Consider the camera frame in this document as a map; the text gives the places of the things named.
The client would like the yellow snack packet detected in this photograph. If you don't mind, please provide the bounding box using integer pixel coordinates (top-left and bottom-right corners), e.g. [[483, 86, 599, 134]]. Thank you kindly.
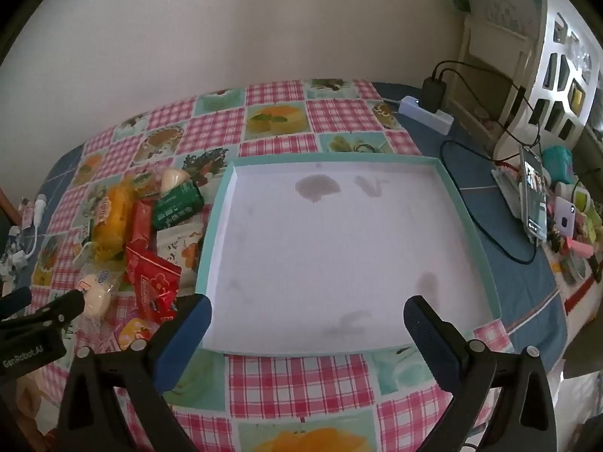
[[89, 183, 135, 262]]

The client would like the white box with teal rim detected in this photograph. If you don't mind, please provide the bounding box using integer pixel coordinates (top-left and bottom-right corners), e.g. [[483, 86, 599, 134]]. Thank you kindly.
[[195, 155, 501, 356]]

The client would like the purple phone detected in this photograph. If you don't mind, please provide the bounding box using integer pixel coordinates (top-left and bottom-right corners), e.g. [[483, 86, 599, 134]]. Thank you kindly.
[[555, 196, 577, 237]]

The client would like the long red snack packet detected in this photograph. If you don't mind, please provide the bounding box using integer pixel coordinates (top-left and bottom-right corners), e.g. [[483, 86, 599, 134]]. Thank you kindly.
[[126, 200, 155, 250]]

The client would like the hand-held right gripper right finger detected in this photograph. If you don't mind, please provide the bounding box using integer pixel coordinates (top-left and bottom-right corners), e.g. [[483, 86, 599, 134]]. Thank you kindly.
[[403, 295, 559, 452]]

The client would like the white power strip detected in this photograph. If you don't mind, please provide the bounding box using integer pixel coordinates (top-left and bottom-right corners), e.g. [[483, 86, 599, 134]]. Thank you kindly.
[[399, 95, 454, 134]]

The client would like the brown wooden frame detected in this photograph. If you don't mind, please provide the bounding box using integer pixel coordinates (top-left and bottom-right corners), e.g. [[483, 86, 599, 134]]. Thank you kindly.
[[0, 187, 22, 228]]

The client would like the pile of small desk items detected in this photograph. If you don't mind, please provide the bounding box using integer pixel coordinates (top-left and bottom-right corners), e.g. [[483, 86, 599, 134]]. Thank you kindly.
[[546, 169, 603, 289]]

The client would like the checkered dessert print tablecloth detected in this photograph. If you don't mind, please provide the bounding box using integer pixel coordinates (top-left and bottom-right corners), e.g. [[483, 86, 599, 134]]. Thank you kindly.
[[28, 79, 514, 452]]

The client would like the small jelly cup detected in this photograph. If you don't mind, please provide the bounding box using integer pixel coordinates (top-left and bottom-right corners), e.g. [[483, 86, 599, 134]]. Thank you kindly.
[[161, 168, 191, 195]]

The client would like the bun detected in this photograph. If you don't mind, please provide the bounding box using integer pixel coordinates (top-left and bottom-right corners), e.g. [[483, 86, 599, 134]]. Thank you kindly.
[[75, 266, 118, 330]]

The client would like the wide red snack packet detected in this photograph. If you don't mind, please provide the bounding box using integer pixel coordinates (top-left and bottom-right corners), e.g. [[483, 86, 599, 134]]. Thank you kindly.
[[125, 245, 182, 323]]

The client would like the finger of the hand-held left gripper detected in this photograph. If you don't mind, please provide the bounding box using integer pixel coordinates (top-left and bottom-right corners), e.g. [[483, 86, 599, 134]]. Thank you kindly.
[[0, 287, 33, 317], [0, 290, 88, 333]]

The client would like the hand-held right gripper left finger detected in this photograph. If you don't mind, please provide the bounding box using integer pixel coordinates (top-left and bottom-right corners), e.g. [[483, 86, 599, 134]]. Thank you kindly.
[[57, 293, 213, 452]]

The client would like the white cable with plug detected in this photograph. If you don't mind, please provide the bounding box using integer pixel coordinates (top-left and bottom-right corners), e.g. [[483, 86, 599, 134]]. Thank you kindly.
[[10, 223, 42, 270]]

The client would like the white snack packet green trim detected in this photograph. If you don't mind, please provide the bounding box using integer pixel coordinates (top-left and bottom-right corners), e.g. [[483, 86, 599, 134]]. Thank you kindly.
[[155, 219, 209, 275]]

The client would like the standing smartphone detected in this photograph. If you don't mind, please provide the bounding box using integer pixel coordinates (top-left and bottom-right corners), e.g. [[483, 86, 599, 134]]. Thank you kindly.
[[519, 145, 550, 242]]

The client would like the black charger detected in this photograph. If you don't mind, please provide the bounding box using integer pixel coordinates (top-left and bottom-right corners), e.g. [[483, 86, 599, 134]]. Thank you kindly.
[[421, 75, 446, 114]]

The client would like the white cutout shelf panel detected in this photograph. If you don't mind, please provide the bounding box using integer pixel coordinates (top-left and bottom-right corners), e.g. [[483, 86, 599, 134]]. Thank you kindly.
[[494, 0, 603, 163]]

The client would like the dark green snack packet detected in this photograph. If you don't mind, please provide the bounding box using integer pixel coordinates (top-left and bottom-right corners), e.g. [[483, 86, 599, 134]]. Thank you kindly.
[[152, 181, 204, 231]]

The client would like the black cable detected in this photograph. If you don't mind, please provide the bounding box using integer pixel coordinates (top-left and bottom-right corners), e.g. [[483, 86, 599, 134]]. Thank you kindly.
[[432, 60, 542, 147], [440, 139, 539, 265]]

